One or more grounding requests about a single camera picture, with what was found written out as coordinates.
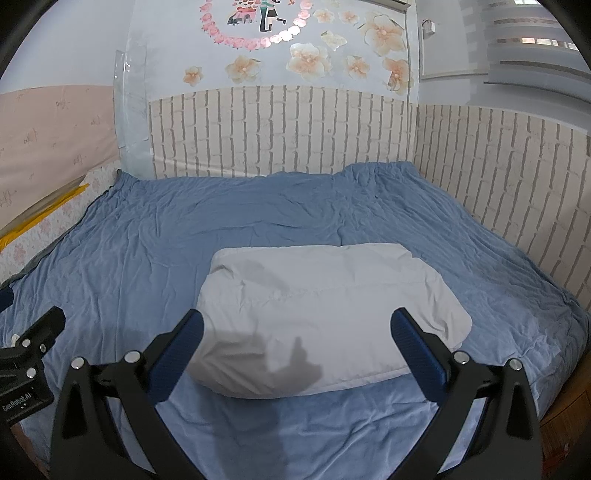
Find clear plastic sheet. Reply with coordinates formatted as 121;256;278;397
112;46;155;178

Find blue bed sheet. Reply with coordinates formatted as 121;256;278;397
0;161;591;480

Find pink petal garland sticker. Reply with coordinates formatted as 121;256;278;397
199;0;315;51

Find pink patterned board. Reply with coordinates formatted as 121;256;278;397
0;85;121;236

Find floral mattress cover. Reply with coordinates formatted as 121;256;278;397
0;166;123;282

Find brick pattern wall padding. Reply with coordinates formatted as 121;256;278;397
148;85;416;181
413;104;591;301

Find wooden bed frame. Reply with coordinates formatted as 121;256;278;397
538;364;591;467

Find window blinds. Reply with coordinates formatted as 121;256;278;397
485;0;589;88

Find cartoon couple wall sticker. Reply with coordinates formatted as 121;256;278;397
227;0;283;33

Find white padded coat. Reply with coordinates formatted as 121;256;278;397
191;242;472;400

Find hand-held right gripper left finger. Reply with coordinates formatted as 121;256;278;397
50;308;208;480

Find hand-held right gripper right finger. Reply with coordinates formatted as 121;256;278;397
385;307;543;480

